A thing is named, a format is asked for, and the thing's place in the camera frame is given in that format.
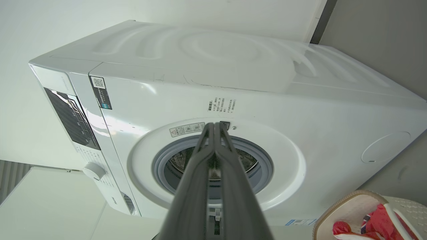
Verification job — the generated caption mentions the black glossy display panel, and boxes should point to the black glossy display panel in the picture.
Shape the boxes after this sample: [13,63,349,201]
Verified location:
[44,87,101,151]

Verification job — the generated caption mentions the cream perforated laundry basket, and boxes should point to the cream perforated laundry basket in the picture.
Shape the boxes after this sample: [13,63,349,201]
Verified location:
[313,190,427,240]

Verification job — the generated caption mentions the washing machine steel drum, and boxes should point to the washing machine steel drum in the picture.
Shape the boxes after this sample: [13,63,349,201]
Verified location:
[168,147,259,182]

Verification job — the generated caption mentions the black QR code sticker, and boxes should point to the black QR code sticker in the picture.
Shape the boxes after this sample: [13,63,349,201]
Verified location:
[90,76,113,110]

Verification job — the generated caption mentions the red and white garment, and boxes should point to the red and white garment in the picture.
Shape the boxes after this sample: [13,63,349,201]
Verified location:
[333,204,421,240]

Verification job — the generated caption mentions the wall skirting board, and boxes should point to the wall skirting board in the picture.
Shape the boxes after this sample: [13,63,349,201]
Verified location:
[310,0,338,44]

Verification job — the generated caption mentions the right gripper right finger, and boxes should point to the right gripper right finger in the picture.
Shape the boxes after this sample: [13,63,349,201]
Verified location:
[215,122,275,240]

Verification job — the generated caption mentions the grey warning label sticker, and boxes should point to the grey warning label sticker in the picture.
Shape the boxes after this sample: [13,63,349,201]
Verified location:
[169,122,205,137]

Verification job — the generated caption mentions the white front-load washing machine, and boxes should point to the white front-load washing machine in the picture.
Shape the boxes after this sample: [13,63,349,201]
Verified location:
[28,20,427,227]

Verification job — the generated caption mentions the round drain filter cover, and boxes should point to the round drain filter cover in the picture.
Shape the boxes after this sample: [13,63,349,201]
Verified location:
[361,131,411,164]

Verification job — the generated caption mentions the small printed text label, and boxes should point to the small printed text label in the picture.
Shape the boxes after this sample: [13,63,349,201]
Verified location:
[207,98,237,114]

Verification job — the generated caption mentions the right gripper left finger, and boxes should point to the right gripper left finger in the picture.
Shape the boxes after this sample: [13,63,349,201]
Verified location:
[157,123,216,240]

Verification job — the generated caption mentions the white washing machine dial knob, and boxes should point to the white washing machine dial knob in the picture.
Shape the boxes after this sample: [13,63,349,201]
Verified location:
[82,162,106,181]

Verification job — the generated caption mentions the blue energy label sticker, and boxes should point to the blue energy label sticker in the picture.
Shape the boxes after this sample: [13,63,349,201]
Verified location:
[285,219,317,227]

